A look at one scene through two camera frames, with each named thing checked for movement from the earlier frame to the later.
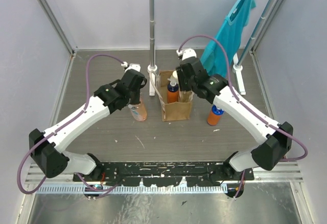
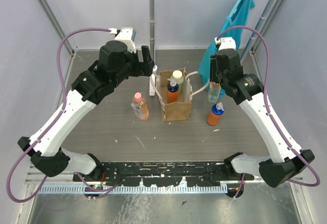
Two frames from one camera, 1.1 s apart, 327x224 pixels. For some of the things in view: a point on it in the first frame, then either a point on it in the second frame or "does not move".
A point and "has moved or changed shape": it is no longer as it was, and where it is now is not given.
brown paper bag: [175, 111] does not move
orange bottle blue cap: [214, 115] does not move
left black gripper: [136, 88] to [141, 64]
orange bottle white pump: [172, 91] does not move
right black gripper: [181, 75] to [213, 77]
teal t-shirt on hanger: [213, 62] does not move
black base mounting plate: [157, 174] does not move
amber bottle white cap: [185, 95] has moved or changed shape
